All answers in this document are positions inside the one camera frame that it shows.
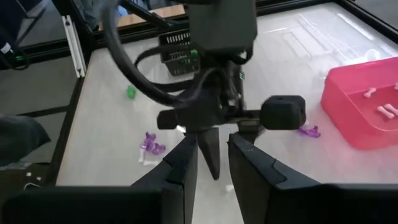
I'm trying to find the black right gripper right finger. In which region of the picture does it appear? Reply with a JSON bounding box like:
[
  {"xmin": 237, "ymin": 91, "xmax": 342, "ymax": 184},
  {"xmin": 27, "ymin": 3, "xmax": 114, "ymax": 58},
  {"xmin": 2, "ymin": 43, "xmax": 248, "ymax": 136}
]
[{"xmin": 228, "ymin": 133, "xmax": 321, "ymax": 224}]

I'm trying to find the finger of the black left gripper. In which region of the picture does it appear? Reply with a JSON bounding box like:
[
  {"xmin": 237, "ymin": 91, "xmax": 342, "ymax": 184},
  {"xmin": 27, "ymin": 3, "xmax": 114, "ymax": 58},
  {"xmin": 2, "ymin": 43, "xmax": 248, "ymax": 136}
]
[
  {"xmin": 198, "ymin": 126, "xmax": 221, "ymax": 180},
  {"xmin": 238, "ymin": 121, "xmax": 264, "ymax": 142}
]

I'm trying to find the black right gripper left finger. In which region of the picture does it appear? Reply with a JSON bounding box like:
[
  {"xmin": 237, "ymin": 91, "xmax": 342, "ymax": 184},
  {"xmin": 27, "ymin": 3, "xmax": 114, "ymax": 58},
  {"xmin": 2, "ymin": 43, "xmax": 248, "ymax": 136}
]
[{"xmin": 132, "ymin": 134, "xmax": 199, "ymax": 224}]

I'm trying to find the purple translucent plastic decoration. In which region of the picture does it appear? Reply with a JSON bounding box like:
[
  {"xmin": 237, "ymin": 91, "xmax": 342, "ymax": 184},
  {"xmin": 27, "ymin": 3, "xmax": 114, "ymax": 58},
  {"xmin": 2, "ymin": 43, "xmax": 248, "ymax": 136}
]
[
  {"xmin": 142, "ymin": 131, "xmax": 157, "ymax": 152},
  {"xmin": 296, "ymin": 124, "xmax": 322, "ymax": 139},
  {"xmin": 150, "ymin": 142, "xmax": 167, "ymax": 156}
]

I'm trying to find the black slotted plastic basket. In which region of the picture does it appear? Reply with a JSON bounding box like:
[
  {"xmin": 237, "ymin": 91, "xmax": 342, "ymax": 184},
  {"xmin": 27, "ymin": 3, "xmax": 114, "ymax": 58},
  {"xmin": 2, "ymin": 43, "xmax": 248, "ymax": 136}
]
[{"xmin": 158, "ymin": 29, "xmax": 201, "ymax": 77}]

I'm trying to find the pink plastic bin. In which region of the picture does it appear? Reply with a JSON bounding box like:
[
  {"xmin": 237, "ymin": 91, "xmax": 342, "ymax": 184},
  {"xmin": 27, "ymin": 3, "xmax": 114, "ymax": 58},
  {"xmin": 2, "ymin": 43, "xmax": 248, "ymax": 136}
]
[{"xmin": 320, "ymin": 55, "xmax": 398, "ymax": 151}]

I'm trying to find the white aluminium profile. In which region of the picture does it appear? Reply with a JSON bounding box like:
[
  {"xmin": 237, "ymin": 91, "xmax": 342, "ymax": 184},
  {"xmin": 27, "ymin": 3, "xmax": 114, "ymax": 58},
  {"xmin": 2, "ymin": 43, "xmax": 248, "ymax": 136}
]
[{"xmin": 61, "ymin": 14, "xmax": 87, "ymax": 78}]

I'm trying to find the person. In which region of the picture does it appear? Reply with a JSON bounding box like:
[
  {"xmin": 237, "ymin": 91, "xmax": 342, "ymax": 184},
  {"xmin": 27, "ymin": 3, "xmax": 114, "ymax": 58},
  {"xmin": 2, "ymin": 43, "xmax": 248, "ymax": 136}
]
[{"xmin": 74, "ymin": 0, "xmax": 125, "ymax": 30}]

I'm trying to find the dark grey rounded object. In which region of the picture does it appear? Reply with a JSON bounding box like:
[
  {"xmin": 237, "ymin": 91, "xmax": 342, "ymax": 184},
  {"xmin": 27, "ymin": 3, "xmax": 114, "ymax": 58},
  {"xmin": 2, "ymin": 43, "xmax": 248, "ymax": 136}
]
[{"xmin": 0, "ymin": 114, "xmax": 52, "ymax": 167}]

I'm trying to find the black device with green light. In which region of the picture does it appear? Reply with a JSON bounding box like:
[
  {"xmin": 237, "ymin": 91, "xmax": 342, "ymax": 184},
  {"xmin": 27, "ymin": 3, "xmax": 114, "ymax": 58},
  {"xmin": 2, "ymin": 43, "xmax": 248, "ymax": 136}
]
[{"xmin": 0, "ymin": 26, "xmax": 32, "ymax": 72}]

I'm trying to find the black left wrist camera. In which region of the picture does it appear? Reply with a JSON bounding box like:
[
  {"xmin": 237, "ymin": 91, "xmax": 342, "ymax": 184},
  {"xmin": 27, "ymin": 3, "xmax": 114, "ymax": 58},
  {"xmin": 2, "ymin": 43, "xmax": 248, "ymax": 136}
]
[{"xmin": 186, "ymin": 0, "xmax": 259, "ymax": 52}]

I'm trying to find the black left camera cable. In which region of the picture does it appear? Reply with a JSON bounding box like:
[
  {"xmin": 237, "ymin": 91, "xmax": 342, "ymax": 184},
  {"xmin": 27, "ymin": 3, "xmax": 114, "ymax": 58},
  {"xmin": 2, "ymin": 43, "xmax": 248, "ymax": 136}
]
[{"xmin": 101, "ymin": 0, "xmax": 218, "ymax": 108}]

